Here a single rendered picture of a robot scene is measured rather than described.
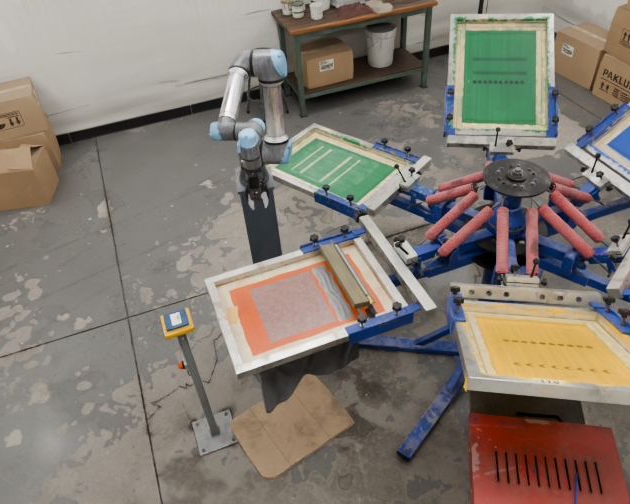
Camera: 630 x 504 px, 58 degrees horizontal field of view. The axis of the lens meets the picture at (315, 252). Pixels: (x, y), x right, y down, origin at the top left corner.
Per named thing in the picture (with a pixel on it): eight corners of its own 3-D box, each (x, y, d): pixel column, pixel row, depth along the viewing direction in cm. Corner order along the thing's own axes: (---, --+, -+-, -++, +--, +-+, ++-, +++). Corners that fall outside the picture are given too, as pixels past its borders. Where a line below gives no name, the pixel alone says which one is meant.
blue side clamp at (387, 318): (349, 344, 238) (349, 334, 234) (344, 336, 242) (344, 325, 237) (413, 322, 245) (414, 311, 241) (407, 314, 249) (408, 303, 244)
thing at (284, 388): (270, 414, 263) (259, 358, 235) (268, 408, 266) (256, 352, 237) (361, 380, 274) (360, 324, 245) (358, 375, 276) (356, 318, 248)
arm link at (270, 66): (265, 157, 284) (254, 45, 253) (295, 158, 282) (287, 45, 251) (260, 168, 274) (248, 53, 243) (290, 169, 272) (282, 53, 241)
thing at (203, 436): (200, 456, 307) (155, 346, 242) (192, 423, 322) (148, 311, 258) (239, 442, 312) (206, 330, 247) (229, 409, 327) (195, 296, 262)
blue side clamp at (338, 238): (304, 262, 278) (302, 251, 273) (300, 255, 281) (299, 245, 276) (360, 244, 284) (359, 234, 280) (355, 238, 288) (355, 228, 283)
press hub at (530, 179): (468, 389, 327) (506, 204, 236) (433, 340, 354) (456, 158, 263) (525, 367, 336) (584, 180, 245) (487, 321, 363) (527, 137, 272)
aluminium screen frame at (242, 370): (238, 379, 228) (236, 374, 225) (205, 284, 269) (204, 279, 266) (412, 318, 245) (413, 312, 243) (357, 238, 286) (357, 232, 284)
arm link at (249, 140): (259, 126, 223) (254, 138, 217) (263, 150, 231) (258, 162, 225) (240, 126, 225) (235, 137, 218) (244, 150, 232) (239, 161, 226)
